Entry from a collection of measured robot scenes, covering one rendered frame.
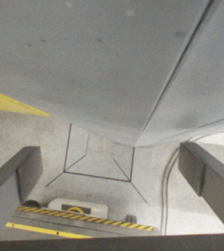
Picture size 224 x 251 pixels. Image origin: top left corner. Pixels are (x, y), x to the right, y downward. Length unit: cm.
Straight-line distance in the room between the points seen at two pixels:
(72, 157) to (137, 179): 34
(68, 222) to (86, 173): 33
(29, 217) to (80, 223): 18
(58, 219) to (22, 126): 60
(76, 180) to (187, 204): 54
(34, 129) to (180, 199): 83
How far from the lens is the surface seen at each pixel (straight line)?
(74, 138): 97
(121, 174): 93
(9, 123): 117
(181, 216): 101
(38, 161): 17
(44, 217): 72
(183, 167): 17
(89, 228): 68
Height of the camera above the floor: 94
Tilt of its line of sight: 80 degrees down
